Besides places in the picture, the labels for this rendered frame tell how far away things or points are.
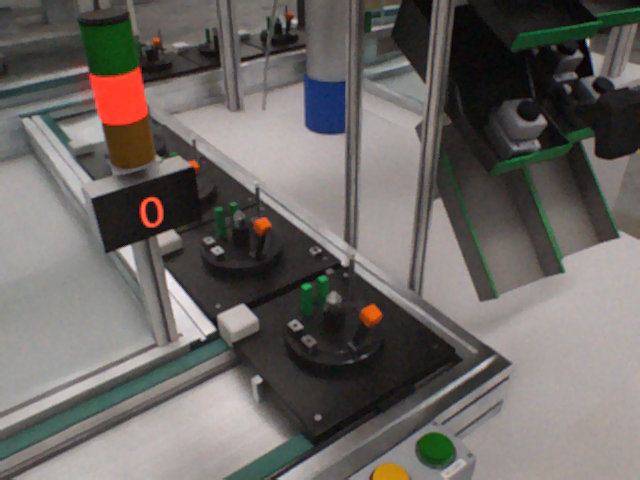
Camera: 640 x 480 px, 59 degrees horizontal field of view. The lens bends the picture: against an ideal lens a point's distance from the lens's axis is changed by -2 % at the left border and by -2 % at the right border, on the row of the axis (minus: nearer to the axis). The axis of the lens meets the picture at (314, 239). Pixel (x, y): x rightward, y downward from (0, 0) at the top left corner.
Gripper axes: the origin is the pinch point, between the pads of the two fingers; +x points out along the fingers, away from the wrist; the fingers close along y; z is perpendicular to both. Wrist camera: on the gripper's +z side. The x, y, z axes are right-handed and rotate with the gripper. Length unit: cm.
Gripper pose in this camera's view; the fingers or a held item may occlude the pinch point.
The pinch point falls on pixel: (623, 106)
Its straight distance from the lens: 70.4
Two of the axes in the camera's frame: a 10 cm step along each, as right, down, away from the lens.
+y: -9.0, 2.6, -3.5
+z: -1.3, -9.2, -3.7
